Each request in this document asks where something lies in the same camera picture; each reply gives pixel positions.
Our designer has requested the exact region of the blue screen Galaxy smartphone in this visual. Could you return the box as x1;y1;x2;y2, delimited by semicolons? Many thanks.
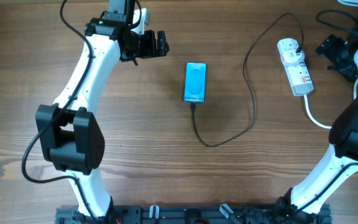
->
183;62;207;103

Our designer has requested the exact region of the black USB charger cable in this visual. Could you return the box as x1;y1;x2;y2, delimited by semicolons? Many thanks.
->
190;12;305;148

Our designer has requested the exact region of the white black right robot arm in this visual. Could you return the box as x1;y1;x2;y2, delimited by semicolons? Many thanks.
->
272;18;358;223

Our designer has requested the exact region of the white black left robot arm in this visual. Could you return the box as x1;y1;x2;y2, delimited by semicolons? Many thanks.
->
35;1;169;223

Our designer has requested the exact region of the white charger plug adapter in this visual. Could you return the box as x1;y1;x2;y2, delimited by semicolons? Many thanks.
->
281;49;305;67

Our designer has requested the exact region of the white power strip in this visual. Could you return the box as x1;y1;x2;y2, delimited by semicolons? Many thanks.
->
277;38;314;96

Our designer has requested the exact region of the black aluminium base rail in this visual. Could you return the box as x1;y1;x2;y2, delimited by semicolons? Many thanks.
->
55;204;333;224

